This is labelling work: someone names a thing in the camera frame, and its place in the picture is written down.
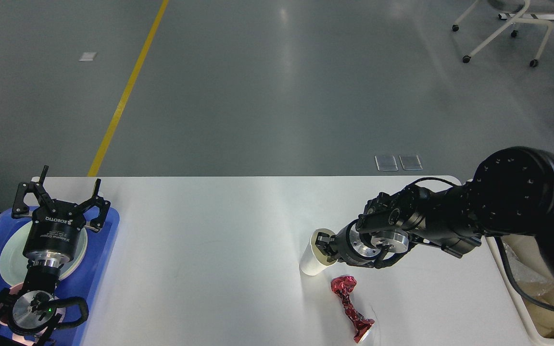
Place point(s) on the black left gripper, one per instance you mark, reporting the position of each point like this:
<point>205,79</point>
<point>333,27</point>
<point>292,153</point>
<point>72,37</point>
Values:
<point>55,235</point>

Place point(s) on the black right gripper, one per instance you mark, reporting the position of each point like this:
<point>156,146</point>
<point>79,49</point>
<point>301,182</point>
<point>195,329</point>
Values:
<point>348,247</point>

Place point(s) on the white paper cup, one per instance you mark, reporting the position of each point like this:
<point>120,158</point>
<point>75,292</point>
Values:
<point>313,261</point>

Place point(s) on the red foil wrapper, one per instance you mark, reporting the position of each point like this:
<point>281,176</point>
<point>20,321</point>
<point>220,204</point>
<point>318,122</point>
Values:
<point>342,287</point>

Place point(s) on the mint green plate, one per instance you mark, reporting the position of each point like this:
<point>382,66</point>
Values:
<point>13,264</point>

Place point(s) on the foil sheet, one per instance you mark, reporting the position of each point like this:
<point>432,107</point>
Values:
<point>529,280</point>

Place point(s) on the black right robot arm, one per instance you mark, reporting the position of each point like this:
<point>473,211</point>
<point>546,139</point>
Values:
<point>443,219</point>

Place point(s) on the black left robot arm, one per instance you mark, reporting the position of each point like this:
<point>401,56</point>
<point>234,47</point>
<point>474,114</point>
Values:
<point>44,274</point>

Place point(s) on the blue plastic tray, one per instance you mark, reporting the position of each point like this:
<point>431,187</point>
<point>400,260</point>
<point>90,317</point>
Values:
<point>84,281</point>

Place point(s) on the beige plastic bin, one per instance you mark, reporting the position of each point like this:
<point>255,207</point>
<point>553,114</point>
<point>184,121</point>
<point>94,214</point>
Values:
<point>512,288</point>

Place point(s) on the white rolling chair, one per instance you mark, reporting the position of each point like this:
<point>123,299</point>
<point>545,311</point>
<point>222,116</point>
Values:
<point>515,12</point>

